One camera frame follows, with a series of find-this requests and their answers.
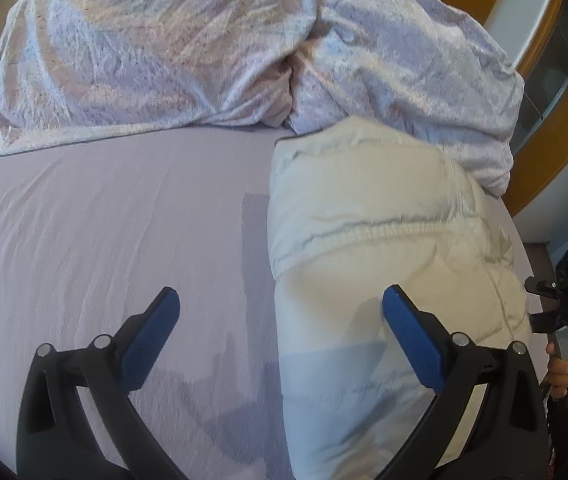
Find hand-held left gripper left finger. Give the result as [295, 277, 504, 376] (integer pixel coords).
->
[15, 287, 189, 480]

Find glass door panel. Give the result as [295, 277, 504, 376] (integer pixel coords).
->
[511, 10, 568, 153]

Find pink crumpled duvet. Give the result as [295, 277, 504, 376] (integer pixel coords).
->
[0, 0, 524, 196]

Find orange wooden door frame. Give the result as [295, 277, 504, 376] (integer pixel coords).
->
[431, 0, 568, 216]

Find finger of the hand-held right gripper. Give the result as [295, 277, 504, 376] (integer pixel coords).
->
[528, 310, 562, 334]
[524, 275, 560, 305]

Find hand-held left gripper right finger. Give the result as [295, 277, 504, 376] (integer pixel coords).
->
[369, 284, 549, 480]

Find lavender bed sheet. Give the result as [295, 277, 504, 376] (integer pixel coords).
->
[0, 125, 544, 480]

